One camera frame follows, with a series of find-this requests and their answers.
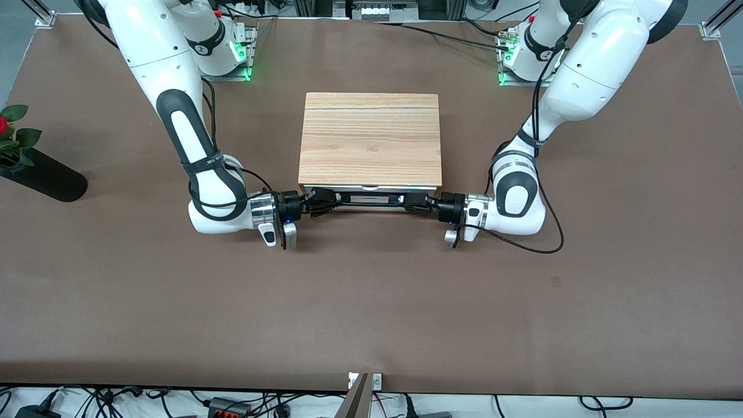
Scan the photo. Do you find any aluminium corner frame bracket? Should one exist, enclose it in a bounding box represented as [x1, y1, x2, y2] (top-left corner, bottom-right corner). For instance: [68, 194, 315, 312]
[34, 0, 57, 28]
[700, 0, 743, 40]

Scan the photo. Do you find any wooden drawer with white front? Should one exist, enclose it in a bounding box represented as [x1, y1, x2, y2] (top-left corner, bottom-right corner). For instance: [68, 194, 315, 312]
[303, 185, 438, 194]

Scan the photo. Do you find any black cable on table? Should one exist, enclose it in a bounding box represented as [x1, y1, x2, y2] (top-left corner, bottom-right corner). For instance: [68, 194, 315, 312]
[374, 21, 513, 52]

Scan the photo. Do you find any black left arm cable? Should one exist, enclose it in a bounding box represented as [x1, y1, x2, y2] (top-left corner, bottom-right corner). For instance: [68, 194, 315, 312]
[486, 0, 588, 255]

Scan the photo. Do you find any wooden post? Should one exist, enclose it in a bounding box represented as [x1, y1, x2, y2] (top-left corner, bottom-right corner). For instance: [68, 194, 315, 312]
[335, 373, 371, 418]

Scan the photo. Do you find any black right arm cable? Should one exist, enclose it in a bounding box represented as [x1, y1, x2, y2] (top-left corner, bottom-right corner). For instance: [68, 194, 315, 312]
[187, 74, 275, 211]

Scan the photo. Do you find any black metal drawer handle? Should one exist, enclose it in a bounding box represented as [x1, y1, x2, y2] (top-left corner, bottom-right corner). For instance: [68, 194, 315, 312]
[336, 194, 407, 210]

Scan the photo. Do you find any black cylindrical vase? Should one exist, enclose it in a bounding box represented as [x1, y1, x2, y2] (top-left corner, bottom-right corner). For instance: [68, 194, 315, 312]
[0, 147, 88, 203]

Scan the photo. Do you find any small metal bracket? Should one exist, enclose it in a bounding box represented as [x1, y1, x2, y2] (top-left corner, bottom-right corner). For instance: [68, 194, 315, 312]
[348, 372, 383, 391]

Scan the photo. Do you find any red artificial rose with leaves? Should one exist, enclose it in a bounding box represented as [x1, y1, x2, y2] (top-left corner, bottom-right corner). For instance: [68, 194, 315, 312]
[0, 104, 43, 169]

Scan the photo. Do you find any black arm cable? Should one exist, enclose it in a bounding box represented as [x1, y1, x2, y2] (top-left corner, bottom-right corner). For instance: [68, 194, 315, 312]
[187, 74, 275, 211]
[486, 0, 588, 255]

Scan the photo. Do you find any black power adapter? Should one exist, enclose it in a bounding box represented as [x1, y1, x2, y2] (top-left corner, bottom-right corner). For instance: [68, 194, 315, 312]
[14, 405, 62, 418]

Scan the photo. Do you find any black looped floor cable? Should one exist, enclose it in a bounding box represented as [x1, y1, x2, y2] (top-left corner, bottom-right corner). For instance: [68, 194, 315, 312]
[579, 396, 634, 412]

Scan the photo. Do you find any light wooden drawer cabinet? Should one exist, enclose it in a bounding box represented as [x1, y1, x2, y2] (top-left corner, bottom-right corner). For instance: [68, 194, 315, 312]
[298, 92, 443, 199]

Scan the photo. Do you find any black box with orange connectors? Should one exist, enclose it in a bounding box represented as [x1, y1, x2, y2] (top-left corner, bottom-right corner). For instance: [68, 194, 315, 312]
[207, 397, 252, 418]

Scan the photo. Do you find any white power strip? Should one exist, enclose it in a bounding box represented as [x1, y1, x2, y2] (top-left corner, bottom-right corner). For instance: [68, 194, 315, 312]
[348, 1, 403, 23]

